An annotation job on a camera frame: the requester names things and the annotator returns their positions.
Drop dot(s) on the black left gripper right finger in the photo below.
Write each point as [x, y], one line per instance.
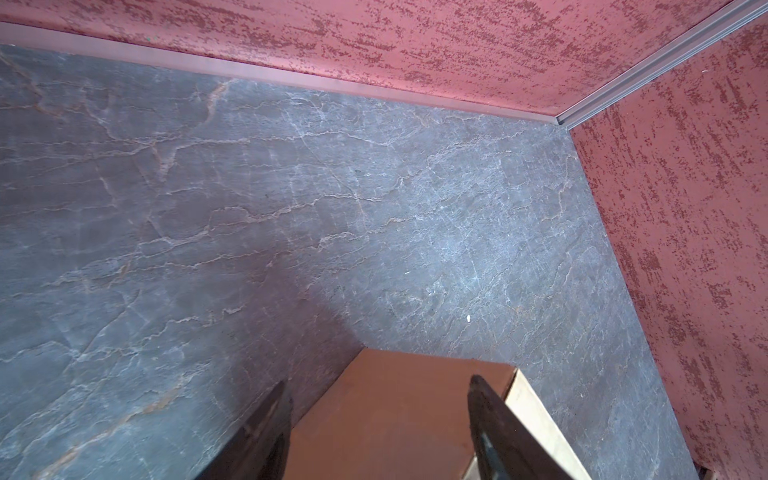
[505, 448]

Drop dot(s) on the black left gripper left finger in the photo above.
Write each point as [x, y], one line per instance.
[259, 449]

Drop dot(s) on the brown cardboard express box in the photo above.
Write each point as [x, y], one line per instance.
[395, 415]

